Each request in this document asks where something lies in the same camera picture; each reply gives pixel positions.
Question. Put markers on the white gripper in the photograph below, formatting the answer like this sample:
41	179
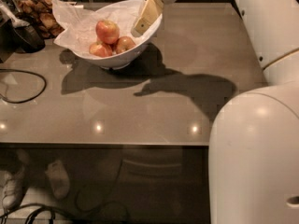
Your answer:
151	12

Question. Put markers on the red apple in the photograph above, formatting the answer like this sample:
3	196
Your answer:
107	31
123	44
100	49

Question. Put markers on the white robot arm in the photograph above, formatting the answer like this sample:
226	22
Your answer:
253	155

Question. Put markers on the white ceramic bowl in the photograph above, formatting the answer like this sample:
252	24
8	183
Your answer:
118	61

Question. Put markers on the white crumpled paper liner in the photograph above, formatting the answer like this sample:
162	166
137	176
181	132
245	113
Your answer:
79	23

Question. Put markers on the glass jar of snacks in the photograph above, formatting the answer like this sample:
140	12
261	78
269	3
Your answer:
40	13

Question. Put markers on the black round appliance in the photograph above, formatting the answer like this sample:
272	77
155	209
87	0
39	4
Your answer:
28	39

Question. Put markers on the white shoe right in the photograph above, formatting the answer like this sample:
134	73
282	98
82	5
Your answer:
59	179

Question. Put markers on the white shoe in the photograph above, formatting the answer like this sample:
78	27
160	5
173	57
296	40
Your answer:
59	179
13	189

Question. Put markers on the white shoe left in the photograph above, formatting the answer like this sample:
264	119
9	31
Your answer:
13	189

